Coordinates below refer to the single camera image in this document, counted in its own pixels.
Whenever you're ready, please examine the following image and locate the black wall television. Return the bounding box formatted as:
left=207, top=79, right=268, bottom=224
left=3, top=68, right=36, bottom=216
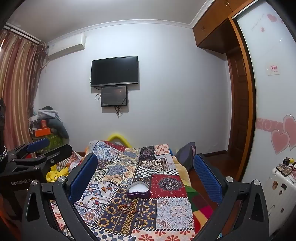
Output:
left=90, top=56, right=139, bottom=88

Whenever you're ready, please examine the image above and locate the grey pillow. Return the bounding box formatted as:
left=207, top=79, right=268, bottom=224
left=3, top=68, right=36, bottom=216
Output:
left=175, top=142, right=197, bottom=172

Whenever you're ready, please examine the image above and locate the yellow padded bed rail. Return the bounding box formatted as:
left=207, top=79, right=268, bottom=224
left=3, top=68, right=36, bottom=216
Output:
left=107, top=133, right=130, bottom=148

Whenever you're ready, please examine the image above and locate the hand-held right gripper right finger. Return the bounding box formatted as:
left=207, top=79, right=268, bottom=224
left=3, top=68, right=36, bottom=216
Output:
left=193, top=153, right=276, bottom=241

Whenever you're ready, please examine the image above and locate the colourful fleece blanket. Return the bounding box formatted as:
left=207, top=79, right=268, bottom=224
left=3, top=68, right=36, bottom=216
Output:
left=184, top=183, right=213, bottom=232

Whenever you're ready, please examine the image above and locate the thin chain necklace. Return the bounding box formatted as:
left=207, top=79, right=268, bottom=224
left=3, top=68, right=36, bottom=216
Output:
left=125, top=202, right=138, bottom=214

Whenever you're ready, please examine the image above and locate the small black wall monitor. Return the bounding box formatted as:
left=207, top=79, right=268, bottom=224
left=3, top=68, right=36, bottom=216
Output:
left=100, top=85, right=128, bottom=107

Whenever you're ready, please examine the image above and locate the wooden wardrobe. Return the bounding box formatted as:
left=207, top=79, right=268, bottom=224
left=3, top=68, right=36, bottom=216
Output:
left=192, top=0, right=258, bottom=183

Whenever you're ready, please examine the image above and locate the patchwork printed blanket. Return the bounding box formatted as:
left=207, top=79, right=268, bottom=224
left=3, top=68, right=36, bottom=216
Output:
left=50, top=140, right=220, bottom=241

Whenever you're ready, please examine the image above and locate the open makeup case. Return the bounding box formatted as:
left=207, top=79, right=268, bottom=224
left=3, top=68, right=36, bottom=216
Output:
left=277, top=165, right=292, bottom=177

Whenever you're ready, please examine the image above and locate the white sliding door with hearts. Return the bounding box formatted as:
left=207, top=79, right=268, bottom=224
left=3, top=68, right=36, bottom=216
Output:
left=235, top=0, right=296, bottom=184

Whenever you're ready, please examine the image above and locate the green patterned bag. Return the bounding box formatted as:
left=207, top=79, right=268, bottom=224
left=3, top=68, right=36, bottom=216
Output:
left=32, top=135, right=63, bottom=154

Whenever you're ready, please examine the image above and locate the pile of clothes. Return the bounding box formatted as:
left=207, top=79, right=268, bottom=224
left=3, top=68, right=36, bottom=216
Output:
left=29, top=106, right=70, bottom=149

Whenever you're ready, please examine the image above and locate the white air conditioner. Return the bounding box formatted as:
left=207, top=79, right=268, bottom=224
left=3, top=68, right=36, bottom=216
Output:
left=47, top=33, right=86, bottom=58

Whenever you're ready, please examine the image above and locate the yellow cloth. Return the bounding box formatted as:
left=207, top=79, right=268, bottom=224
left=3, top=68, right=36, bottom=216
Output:
left=45, top=162, right=70, bottom=184

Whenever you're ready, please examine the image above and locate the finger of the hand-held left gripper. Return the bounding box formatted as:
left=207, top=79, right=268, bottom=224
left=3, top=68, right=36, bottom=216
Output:
left=11, top=137, right=51, bottom=159
left=13, top=144, right=73, bottom=166

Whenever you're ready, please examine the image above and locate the orange box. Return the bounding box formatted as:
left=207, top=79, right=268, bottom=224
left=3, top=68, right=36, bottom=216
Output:
left=34, top=127, right=51, bottom=137

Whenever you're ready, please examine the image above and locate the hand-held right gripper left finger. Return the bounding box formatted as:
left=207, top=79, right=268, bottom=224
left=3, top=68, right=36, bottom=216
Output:
left=21, top=153, right=100, bottom=241

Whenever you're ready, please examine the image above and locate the small red and white sticker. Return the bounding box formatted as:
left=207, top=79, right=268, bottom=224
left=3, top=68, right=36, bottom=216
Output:
left=268, top=62, right=281, bottom=76

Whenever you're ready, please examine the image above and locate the heart-shaped purple tin box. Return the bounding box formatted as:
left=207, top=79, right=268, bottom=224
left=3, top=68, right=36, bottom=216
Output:
left=126, top=181, right=151, bottom=199

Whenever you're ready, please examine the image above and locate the wooden room door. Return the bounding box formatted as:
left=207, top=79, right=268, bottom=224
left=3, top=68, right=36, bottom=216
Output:
left=225, top=46, right=250, bottom=154

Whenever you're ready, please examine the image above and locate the striped orange bedsheet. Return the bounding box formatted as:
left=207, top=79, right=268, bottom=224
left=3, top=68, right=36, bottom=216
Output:
left=55, top=150, right=82, bottom=172

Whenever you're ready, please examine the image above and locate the striped pink curtain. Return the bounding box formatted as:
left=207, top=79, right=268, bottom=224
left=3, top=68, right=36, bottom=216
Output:
left=0, top=29, right=47, bottom=152

